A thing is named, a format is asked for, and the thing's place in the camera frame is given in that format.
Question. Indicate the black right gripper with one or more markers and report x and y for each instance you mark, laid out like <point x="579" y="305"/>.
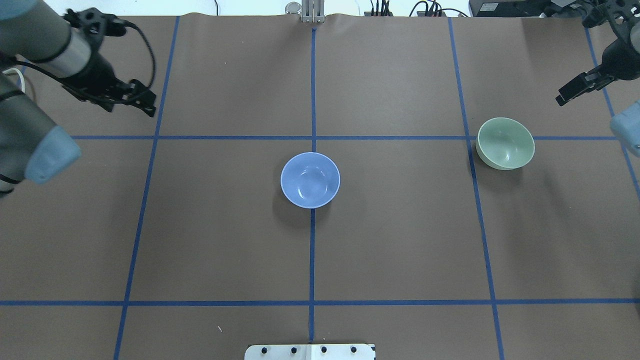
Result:
<point x="618" y="60"/>

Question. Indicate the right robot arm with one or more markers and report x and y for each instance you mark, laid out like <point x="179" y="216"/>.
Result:
<point x="624" y="124"/>

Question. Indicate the green bowl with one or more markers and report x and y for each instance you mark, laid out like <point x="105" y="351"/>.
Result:
<point x="505" y="144"/>

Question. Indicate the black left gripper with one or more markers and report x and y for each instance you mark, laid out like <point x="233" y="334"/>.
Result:
<point x="98" y="70"/>

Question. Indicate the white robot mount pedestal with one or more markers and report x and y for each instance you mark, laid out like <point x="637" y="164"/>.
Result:
<point x="340" y="351"/>

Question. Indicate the blue bowl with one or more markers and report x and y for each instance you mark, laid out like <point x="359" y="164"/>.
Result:
<point x="310" y="180"/>

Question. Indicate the aluminium frame post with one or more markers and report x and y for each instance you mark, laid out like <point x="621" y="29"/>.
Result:
<point x="312" y="11"/>

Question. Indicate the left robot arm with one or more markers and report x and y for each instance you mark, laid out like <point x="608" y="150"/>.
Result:
<point x="65" y="48"/>

